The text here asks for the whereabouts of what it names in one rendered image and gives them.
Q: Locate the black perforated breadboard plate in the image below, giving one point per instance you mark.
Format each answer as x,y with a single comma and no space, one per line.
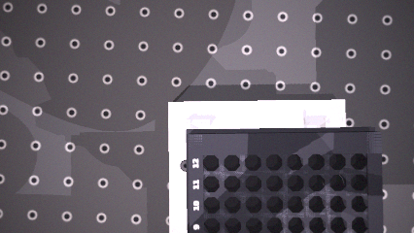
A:
85,86

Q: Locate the white plate holder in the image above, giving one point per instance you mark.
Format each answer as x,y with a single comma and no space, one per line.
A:
235,114

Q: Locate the dark grey well plate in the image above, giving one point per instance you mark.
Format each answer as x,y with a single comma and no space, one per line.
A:
284,180

